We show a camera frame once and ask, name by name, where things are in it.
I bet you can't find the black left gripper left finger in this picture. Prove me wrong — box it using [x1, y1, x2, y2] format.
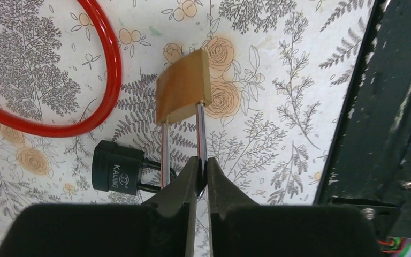
[0, 156, 200, 256]

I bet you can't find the black padlock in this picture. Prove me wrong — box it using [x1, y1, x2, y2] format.
[92, 140, 161, 195]

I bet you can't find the floral table mat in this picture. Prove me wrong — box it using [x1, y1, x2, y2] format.
[0, 1, 374, 243]

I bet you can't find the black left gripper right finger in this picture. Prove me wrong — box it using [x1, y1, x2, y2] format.
[207, 158, 382, 256]

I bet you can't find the brass padlock silver shackle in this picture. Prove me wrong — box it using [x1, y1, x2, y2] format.
[156, 49, 212, 199]

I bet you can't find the red cable lock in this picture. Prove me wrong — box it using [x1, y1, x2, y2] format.
[0, 0, 123, 138]

